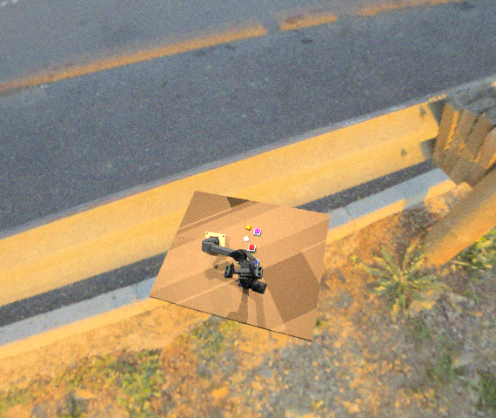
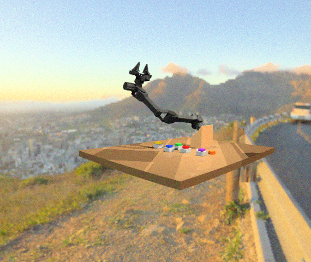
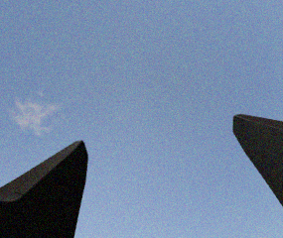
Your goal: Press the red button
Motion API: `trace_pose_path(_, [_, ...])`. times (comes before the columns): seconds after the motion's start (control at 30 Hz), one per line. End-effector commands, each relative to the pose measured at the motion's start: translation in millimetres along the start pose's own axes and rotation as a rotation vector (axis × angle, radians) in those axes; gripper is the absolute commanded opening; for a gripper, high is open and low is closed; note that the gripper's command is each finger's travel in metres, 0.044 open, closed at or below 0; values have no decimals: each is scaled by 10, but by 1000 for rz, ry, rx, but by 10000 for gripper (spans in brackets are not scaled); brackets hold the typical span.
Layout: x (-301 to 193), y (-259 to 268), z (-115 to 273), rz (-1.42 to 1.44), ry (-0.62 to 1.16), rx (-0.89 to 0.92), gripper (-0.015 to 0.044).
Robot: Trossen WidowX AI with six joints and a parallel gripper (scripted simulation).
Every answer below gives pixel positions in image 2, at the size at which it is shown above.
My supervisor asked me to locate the red button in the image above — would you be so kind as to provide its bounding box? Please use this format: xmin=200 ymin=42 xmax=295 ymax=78
xmin=181 ymin=146 xmax=191 ymax=153

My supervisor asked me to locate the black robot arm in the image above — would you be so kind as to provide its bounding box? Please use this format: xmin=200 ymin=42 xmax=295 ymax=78
xmin=123 ymin=75 xmax=204 ymax=130

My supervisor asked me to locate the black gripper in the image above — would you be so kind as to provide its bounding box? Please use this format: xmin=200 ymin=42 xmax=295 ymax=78
xmin=129 ymin=62 xmax=152 ymax=85

